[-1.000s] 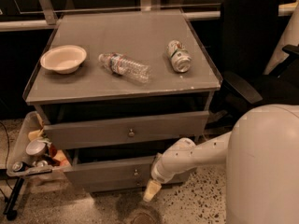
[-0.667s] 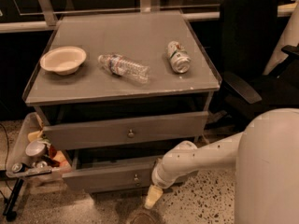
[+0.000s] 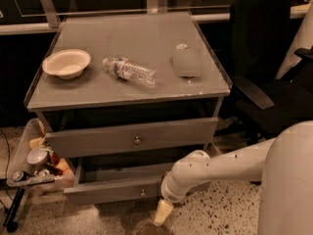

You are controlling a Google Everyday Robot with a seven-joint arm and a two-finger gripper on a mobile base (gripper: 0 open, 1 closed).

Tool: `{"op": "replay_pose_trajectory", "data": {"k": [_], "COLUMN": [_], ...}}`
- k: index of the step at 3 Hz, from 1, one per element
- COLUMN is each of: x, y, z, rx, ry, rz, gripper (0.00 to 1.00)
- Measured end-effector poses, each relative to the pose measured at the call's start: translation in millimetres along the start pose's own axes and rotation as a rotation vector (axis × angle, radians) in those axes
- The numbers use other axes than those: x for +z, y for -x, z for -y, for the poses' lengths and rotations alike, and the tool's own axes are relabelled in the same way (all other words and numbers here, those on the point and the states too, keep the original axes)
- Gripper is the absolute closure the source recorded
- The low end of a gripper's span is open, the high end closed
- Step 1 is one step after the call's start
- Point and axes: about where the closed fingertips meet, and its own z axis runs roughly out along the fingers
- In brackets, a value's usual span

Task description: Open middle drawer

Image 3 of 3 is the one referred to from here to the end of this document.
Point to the black office chair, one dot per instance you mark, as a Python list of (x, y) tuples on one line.
[(264, 103)]

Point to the small can in bin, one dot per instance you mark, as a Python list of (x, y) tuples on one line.
[(18, 176)]

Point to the black bin stand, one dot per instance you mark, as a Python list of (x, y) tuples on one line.
[(9, 223)]

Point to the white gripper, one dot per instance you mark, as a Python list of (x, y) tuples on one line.
[(170, 192)]

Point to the white paper bowl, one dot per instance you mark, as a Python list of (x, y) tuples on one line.
[(67, 64)]

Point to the clear plastic water bottle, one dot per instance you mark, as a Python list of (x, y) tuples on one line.
[(130, 71)]

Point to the grey drawer cabinet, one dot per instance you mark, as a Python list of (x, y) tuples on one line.
[(189, 83)]

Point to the silver can in bin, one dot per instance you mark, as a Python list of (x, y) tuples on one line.
[(38, 156)]

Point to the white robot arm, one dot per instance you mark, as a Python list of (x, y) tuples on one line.
[(283, 165)]

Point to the metal railing bar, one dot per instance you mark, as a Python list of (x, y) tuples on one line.
[(297, 12)]

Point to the grey drawer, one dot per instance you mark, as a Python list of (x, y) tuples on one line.
[(93, 184), (132, 137)]

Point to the grey top drawer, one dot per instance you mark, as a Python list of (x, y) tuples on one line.
[(132, 137)]

